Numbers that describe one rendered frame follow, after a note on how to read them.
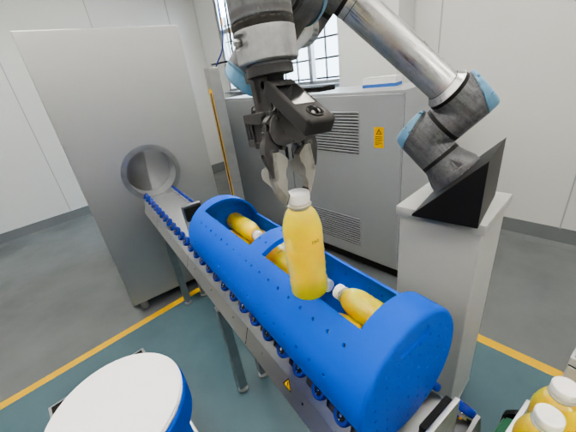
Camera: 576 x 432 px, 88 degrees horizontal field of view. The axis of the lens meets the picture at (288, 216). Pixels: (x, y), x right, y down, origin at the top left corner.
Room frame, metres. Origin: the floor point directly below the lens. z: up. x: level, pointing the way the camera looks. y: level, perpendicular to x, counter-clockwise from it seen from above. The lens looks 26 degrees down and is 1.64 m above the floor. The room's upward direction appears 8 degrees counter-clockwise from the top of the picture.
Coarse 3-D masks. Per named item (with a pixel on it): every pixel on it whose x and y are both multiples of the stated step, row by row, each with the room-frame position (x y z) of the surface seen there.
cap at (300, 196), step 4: (300, 188) 0.48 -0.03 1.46; (292, 192) 0.47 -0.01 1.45; (296, 192) 0.47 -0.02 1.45; (300, 192) 0.46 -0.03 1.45; (304, 192) 0.46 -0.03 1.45; (308, 192) 0.46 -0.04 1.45; (292, 196) 0.45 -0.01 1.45; (296, 196) 0.45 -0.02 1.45; (300, 196) 0.45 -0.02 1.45; (304, 196) 0.45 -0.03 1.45; (308, 196) 0.46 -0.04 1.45; (292, 200) 0.45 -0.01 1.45; (296, 200) 0.45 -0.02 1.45; (300, 200) 0.45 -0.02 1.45; (304, 200) 0.45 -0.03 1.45; (308, 200) 0.45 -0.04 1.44; (292, 204) 0.45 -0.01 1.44; (296, 204) 0.45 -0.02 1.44; (300, 204) 0.45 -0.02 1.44; (304, 204) 0.45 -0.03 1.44
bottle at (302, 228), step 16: (288, 208) 0.47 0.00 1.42; (304, 208) 0.45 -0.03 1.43; (288, 224) 0.45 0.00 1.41; (304, 224) 0.44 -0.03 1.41; (320, 224) 0.45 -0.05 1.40; (288, 240) 0.44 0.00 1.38; (304, 240) 0.43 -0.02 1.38; (320, 240) 0.44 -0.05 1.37; (288, 256) 0.45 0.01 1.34; (304, 256) 0.43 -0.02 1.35; (320, 256) 0.44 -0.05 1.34; (304, 272) 0.43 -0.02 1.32; (320, 272) 0.44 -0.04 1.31; (304, 288) 0.43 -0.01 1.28; (320, 288) 0.44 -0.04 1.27
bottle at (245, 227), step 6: (234, 216) 1.09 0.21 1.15; (240, 216) 1.07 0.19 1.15; (228, 222) 1.09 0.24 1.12; (234, 222) 1.05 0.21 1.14; (240, 222) 1.03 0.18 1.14; (246, 222) 1.01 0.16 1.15; (252, 222) 1.01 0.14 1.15; (234, 228) 1.04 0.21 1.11; (240, 228) 1.00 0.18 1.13; (246, 228) 0.98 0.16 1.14; (252, 228) 0.98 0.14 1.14; (258, 228) 0.99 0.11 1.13; (240, 234) 1.00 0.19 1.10; (246, 234) 0.97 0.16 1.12; (252, 234) 0.96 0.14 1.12
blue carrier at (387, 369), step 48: (192, 240) 0.99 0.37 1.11; (240, 240) 0.77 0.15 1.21; (240, 288) 0.66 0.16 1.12; (288, 288) 0.54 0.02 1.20; (384, 288) 0.58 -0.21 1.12; (288, 336) 0.47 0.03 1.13; (336, 336) 0.39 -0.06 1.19; (384, 336) 0.36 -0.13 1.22; (432, 336) 0.39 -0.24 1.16; (336, 384) 0.35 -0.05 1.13; (384, 384) 0.32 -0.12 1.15; (432, 384) 0.41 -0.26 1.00
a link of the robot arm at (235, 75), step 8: (320, 24) 1.12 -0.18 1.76; (304, 32) 0.95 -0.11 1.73; (312, 32) 1.08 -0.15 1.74; (320, 32) 1.14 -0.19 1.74; (304, 40) 0.95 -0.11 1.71; (312, 40) 1.11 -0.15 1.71; (232, 56) 0.64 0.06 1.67; (232, 64) 0.63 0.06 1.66; (232, 72) 0.63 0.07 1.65; (240, 72) 0.62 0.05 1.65; (232, 80) 0.63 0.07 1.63; (240, 80) 0.63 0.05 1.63; (240, 88) 0.63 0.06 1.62; (248, 88) 0.63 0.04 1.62
